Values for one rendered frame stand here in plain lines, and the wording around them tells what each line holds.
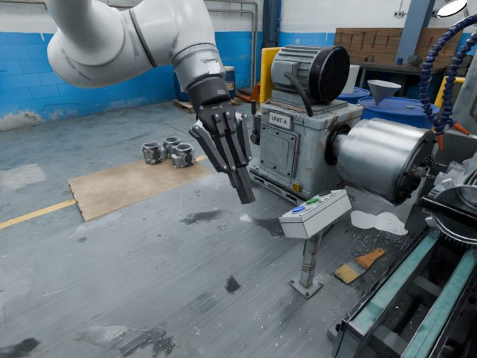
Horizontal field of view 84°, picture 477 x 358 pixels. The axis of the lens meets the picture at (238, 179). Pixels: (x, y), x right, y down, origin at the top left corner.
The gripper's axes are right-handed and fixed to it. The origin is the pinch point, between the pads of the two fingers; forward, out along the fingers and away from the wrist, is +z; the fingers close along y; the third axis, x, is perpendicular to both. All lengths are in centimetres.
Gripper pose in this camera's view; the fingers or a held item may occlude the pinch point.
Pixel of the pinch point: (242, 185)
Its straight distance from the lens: 51.4
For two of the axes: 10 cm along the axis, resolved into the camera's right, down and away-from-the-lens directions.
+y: 7.7, -3.2, 5.5
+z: 3.5, 9.4, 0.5
